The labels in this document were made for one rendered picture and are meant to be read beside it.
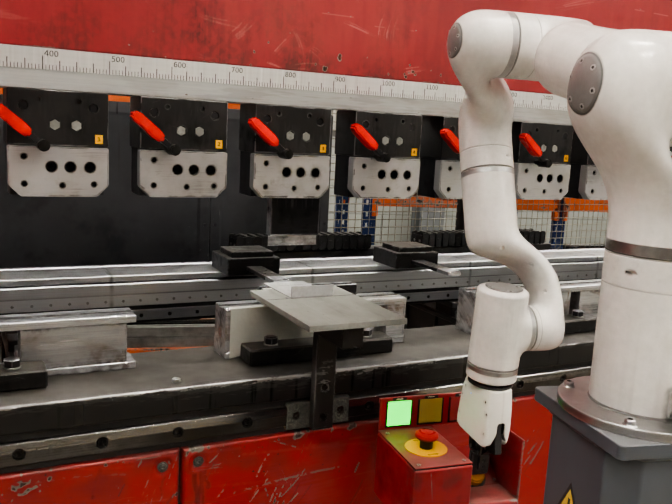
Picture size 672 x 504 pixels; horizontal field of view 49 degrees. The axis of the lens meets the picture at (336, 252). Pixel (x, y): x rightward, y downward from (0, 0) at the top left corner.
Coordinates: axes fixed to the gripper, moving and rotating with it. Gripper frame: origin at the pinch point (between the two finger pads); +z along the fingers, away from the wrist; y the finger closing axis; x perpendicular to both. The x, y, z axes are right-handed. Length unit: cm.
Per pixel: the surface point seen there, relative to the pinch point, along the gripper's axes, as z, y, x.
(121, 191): -31, -80, -55
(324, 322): -24.6, -5.2, -28.5
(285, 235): -32, -32, -28
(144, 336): 53, -203, -38
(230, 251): -24, -52, -34
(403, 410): -5.7, -9.8, -10.6
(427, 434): -5.9, -0.4, -10.4
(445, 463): -3.4, 4.9, -9.4
